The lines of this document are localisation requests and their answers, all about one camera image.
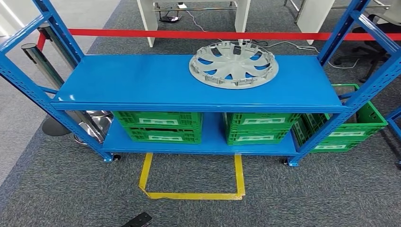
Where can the grey flat board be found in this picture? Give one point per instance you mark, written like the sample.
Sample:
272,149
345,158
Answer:
344,91

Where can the white desk panel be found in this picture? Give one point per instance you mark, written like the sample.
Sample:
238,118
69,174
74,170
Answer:
313,18

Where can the white power strip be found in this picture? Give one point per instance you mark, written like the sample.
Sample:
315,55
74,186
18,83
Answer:
244,41

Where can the chrome stanchion post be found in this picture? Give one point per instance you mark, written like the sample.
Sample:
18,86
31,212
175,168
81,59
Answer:
58,47
40,62

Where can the white power adapter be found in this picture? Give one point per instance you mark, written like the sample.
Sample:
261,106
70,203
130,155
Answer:
181,5

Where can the grey plastic wheel cover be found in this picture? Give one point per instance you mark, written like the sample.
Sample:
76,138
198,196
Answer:
233,67

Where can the long red barrier belt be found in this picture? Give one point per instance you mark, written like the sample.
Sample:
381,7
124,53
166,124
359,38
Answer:
188,34

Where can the short red barrier belt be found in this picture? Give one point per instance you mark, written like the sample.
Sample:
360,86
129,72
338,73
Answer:
40,42

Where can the black router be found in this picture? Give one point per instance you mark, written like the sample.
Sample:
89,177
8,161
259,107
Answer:
169,18

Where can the white desk with crossbar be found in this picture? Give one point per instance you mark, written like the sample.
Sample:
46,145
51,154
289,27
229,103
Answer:
147,22

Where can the dark robot foot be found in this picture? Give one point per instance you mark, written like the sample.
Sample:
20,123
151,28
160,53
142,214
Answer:
137,220

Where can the black office chair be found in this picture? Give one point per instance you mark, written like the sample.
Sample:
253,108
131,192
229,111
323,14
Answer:
372,51

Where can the dark round floor base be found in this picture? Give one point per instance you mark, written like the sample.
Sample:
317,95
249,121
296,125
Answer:
54,127

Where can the black caster wheel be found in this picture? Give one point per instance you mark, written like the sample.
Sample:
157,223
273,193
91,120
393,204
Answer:
285,162
116,158

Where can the blue metal shelf rack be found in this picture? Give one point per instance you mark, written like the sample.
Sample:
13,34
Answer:
395,125
156,81

